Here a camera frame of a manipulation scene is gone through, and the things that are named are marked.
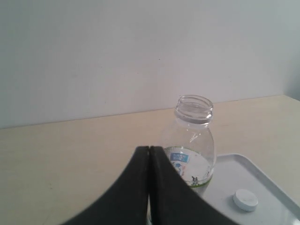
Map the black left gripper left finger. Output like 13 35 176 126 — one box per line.
64 146 150 225

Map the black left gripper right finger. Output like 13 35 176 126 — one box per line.
149 146 236 225

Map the clear plastic drink bottle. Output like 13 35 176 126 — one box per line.
159 95 216 188

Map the white bottle cap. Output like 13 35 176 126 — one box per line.
232 189 258 212

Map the white rectangular plastic tray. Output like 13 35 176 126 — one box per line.
203 154 300 225

